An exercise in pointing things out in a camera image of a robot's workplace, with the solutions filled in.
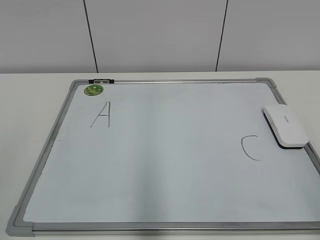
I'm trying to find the white board eraser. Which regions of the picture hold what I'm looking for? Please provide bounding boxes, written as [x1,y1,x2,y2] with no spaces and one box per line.
[263,104,309,149]

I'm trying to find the round green magnet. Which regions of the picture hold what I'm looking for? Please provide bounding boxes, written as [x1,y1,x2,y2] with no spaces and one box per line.
[83,84,104,96]

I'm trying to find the black board hanger clip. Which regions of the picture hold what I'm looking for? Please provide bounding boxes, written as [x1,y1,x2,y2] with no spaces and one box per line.
[88,78,115,85]

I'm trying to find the white board with grey frame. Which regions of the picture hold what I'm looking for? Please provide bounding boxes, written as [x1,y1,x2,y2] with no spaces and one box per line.
[6,78,320,237]

